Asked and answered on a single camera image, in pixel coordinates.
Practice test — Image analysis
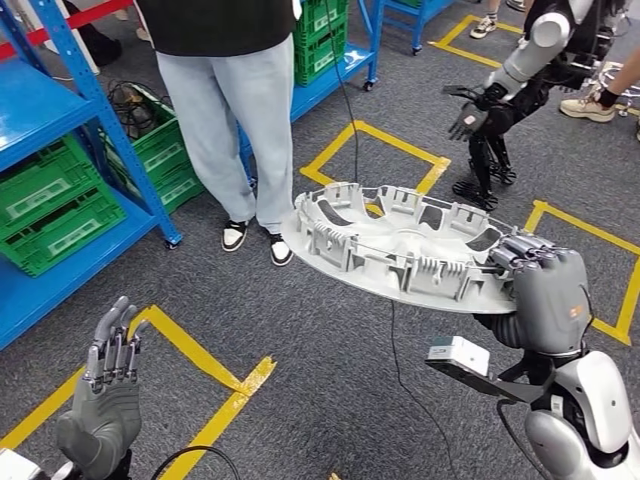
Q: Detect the black robot tether cable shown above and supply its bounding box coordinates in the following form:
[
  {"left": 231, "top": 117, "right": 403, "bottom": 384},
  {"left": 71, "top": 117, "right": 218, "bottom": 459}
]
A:
[{"left": 149, "top": 445, "right": 241, "bottom": 480}]

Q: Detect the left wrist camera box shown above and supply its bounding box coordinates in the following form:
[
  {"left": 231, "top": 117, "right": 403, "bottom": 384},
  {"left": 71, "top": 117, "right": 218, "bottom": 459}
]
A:
[{"left": 0, "top": 449, "right": 48, "bottom": 480}]

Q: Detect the black cable bundle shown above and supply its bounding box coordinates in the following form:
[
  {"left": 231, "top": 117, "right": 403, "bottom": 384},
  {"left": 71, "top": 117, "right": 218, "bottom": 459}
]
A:
[{"left": 107, "top": 79, "right": 164, "bottom": 140}]

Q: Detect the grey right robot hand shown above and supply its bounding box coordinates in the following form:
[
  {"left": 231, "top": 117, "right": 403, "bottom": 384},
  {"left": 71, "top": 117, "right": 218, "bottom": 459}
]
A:
[{"left": 472, "top": 235, "right": 593, "bottom": 359}]

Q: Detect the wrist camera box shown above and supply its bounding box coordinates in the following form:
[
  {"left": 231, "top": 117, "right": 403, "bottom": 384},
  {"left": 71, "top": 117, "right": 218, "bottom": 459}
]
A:
[
  {"left": 0, "top": 449, "right": 48, "bottom": 480},
  {"left": 427, "top": 335, "right": 491, "bottom": 379}
]

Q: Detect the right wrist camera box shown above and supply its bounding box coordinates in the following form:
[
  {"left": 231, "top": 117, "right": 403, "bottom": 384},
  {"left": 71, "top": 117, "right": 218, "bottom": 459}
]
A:
[{"left": 427, "top": 335, "right": 491, "bottom": 379}]

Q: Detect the grey plastic wheel cover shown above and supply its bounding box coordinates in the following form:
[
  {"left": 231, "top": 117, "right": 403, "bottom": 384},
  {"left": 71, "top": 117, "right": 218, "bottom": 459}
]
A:
[{"left": 281, "top": 182, "right": 518, "bottom": 316}]

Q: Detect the long red barrier belt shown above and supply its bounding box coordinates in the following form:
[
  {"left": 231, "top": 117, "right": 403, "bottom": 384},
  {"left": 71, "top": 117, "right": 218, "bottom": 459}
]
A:
[{"left": 0, "top": 0, "right": 135, "bottom": 64}]

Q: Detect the right camera bracket black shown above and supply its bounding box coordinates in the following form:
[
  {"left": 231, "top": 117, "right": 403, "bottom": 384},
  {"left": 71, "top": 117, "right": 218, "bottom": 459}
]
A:
[{"left": 425, "top": 357, "right": 556, "bottom": 405}]

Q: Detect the person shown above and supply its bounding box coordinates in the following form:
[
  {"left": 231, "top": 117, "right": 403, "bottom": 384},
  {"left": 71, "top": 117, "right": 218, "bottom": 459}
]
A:
[
  {"left": 137, "top": 0, "right": 301, "bottom": 268},
  {"left": 559, "top": 62, "right": 640, "bottom": 124},
  {"left": 469, "top": 0, "right": 501, "bottom": 40}
]

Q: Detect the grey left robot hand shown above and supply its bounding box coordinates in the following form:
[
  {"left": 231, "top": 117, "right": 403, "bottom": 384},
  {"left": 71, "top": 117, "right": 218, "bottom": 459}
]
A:
[{"left": 56, "top": 296, "right": 150, "bottom": 480}]

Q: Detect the silver black humanoid robot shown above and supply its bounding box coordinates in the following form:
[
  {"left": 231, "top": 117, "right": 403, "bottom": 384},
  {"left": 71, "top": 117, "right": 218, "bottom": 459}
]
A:
[{"left": 442, "top": 0, "right": 629, "bottom": 213}]

